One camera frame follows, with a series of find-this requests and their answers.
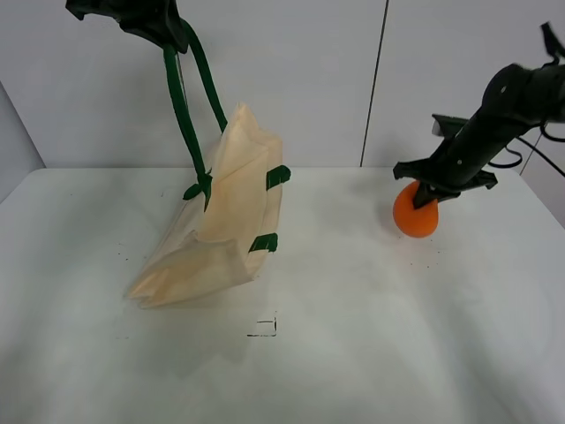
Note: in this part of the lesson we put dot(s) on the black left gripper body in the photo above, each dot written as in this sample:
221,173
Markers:
157,21

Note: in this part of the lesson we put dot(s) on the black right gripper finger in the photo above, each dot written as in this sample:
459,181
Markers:
424,195

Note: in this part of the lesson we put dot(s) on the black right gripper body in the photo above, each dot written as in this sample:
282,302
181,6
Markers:
457,163

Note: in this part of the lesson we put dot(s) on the orange pear-shaped fruit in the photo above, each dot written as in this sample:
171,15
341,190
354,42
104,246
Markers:
415,222

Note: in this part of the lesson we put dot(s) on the white linen bag green handles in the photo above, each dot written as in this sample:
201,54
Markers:
227,223

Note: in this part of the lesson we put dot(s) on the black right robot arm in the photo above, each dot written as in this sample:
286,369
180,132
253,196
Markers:
515,101

